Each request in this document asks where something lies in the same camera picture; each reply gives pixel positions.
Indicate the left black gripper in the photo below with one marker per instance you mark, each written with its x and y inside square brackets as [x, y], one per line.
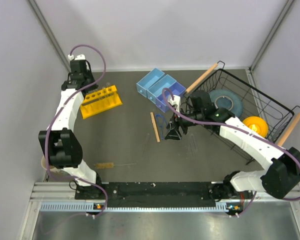
[89, 73]

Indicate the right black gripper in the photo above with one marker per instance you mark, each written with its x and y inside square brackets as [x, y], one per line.
[174, 132]

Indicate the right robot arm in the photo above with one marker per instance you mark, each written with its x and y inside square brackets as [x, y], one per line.
[280, 167]

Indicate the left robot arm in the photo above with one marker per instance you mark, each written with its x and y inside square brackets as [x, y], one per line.
[61, 148]

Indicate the blue safety glasses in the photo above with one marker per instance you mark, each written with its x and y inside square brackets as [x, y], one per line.
[162, 125]

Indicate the wooden stick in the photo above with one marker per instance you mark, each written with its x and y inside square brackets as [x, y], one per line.
[153, 120]

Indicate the yellow test tube rack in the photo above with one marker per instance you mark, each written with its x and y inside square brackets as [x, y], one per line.
[92, 106]

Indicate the middle blue drawer box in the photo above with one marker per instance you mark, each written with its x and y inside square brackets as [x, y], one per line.
[156, 89]

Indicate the light blue drawer box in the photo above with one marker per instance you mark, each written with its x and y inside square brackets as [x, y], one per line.
[148, 80]

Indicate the blue ceramic plate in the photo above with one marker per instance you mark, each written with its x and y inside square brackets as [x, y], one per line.
[223, 98]

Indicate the test tube brush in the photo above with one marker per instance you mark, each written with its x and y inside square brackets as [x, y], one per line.
[110, 165]

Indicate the yellow ribbed bowl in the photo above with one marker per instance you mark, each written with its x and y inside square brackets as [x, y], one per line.
[257, 124]

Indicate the paper cup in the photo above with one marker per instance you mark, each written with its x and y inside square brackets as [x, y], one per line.
[52, 168]

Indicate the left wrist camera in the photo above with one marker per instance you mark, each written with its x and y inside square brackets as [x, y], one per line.
[72, 57]

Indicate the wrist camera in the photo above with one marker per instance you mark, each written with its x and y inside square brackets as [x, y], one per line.
[72, 57]
[174, 101]

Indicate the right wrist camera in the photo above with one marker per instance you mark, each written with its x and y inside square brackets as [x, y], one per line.
[174, 101]

